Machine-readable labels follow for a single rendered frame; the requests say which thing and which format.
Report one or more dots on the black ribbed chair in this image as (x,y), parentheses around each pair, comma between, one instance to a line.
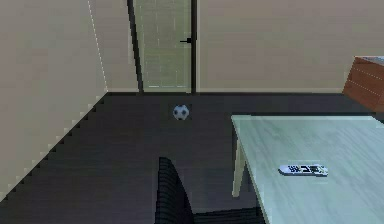
(173,196)

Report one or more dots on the pale green room door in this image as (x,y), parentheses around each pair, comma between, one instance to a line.
(163,46)

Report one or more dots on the white remote control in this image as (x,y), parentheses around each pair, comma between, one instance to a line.
(303,170)

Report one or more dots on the pale green wooden table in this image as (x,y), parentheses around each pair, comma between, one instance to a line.
(316,150)

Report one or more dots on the black and white football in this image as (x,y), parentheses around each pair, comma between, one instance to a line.
(181,112)

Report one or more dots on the brown chest of drawers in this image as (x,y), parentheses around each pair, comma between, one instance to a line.
(365,83)

